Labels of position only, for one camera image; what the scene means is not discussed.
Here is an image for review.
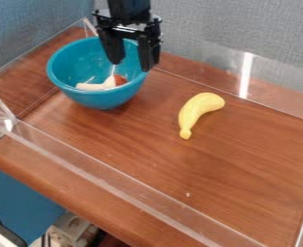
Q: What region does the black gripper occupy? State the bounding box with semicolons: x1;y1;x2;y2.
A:
94;0;161;71

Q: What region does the blue plastic bowl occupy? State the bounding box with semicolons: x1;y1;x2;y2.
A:
46;37;148;110

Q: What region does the yellow toy banana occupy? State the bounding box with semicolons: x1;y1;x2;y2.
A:
177;93;225;139

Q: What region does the white object under table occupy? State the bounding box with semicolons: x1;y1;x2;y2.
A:
28;212;98;247

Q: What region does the white and brown toy mushroom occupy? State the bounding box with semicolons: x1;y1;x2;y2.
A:
76;74;128;91

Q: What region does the clear acrylic barrier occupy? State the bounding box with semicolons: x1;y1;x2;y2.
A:
0;20;303;247

